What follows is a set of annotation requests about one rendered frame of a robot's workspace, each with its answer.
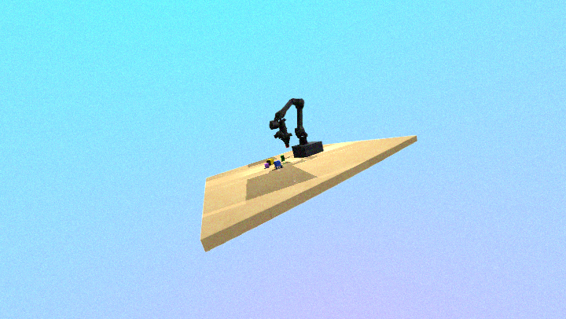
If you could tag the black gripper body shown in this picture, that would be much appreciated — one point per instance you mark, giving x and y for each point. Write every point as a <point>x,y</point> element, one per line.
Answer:
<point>285,133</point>

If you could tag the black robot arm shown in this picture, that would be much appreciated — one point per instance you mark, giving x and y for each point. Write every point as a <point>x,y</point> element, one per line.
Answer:
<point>300,131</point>

